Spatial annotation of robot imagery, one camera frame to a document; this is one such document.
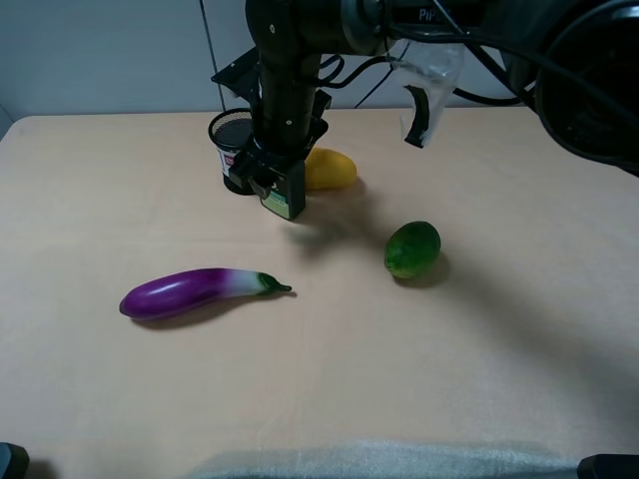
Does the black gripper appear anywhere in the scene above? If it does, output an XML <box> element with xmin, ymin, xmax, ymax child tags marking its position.
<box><xmin>211</xmin><ymin>47</ymin><xmax>323</xmax><ymax>200</ymax></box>

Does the black ink bottle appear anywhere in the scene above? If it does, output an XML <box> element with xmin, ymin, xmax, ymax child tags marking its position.
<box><xmin>260</xmin><ymin>161</ymin><xmax>306</xmax><ymax>221</ymax></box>

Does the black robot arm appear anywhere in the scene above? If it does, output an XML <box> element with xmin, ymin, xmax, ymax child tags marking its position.
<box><xmin>214</xmin><ymin>1</ymin><xmax>638</xmax><ymax>197</ymax></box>

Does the black object bottom left corner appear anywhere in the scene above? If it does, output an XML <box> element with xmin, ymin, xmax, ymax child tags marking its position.
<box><xmin>0</xmin><ymin>442</ymin><xmax>30</xmax><ymax>479</ymax></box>

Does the black object corner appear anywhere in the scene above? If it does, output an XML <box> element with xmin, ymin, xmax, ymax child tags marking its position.
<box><xmin>0</xmin><ymin>442</ymin><xmax>30</xmax><ymax>479</ymax></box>
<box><xmin>577</xmin><ymin>454</ymin><xmax>639</xmax><ymax>479</ymax></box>

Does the black object bottom right corner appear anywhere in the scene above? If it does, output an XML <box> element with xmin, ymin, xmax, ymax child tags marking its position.
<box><xmin>577</xmin><ymin>454</ymin><xmax>639</xmax><ymax>479</ymax></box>

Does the black mesh pen holder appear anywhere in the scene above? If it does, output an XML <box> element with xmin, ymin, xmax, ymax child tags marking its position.
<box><xmin>208</xmin><ymin>108</ymin><xmax>255</xmax><ymax>196</ymax></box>

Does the yellow mango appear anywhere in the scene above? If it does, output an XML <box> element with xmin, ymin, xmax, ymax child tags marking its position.
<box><xmin>305</xmin><ymin>148</ymin><xmax>357</xmax><ymax>191</ymax></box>

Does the purple eggplant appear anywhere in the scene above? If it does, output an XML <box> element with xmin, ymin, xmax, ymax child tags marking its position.
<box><xmin>119</xmin><ymin>267</ymin><xmax>293</xmax><ymax>321</ymax></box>

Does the green lime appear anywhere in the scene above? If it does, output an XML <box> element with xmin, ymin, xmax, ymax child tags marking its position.
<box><xmin>384</xmin><ymin>221</ymin><xmax>441</xmax><ymax>279</ymax></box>

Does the grey cloth at table edge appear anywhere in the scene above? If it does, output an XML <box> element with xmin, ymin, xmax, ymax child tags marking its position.
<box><xmin>189</xmin><ymin>441</ymin><xmax>579</xmax><ymax>478</ymax></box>

